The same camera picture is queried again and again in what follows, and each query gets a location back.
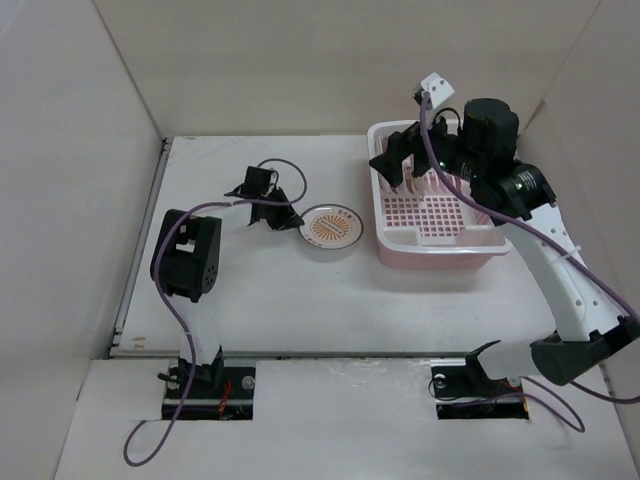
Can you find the black rimmed flower plate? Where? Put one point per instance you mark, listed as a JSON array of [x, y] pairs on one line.
[[414, 184]]

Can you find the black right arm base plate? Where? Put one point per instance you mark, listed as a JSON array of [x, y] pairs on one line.
[[461, 392]]

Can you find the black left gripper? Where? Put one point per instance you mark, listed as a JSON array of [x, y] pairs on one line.
[[286, 220]]

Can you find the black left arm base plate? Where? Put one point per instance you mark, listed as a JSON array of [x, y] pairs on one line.
[[233, 400]]

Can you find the green rimmed white plate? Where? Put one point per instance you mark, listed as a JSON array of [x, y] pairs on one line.
[[384, 184]]

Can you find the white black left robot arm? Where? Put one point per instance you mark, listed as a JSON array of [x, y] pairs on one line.
[[185, 261]]

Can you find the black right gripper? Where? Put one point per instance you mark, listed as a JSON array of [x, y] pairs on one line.
[[401, 145]]

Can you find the orange sunburst plate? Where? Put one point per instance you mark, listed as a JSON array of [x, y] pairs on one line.
[[331, 227]]

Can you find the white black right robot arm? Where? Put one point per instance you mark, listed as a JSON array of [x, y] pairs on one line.
[[592, 322]]

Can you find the white pink dish rack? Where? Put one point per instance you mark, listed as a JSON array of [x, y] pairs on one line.
[[433, 232]]

